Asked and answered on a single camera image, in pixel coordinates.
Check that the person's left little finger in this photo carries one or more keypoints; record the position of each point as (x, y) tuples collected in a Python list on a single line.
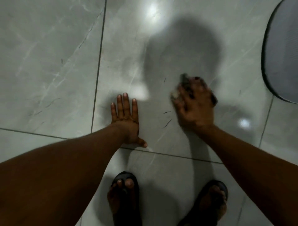
[(113, 112)]

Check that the person's left forearm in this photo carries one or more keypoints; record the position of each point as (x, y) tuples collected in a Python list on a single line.
[(58, 177)]

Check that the black sandal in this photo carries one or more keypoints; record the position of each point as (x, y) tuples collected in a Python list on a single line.
[(131, 209), (204, 191)]

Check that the person's left thumb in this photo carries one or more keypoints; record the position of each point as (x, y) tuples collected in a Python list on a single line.
[(142, 142)]

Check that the person's foot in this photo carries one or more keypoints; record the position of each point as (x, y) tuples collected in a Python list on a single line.
[(118, 195), (213, 202)]

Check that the person's right forearm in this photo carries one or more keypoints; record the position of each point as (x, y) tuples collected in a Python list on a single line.
[(253, 177)]

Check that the person's left middle finger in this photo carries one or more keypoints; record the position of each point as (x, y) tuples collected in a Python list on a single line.
[(126, 105)]

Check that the dark scrubbing pad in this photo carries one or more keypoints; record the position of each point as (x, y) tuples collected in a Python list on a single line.
[(185, 79)]

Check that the grey round mesh cover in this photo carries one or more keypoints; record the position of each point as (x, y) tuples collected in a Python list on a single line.
[(282, 51)]

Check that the person's left hand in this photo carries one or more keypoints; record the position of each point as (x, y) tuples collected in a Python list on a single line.
[(127, 129)]

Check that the person's right hand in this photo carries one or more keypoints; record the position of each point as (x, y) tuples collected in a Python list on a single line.
[(196, 113)]

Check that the person's right foot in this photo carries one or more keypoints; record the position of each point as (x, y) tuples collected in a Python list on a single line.
[(213, 202)]

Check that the person's right fingers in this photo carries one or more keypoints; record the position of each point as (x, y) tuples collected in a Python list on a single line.
[(192, 92)]

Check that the person's left foot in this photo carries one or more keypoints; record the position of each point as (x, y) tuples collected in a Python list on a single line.
[(118, 195)]

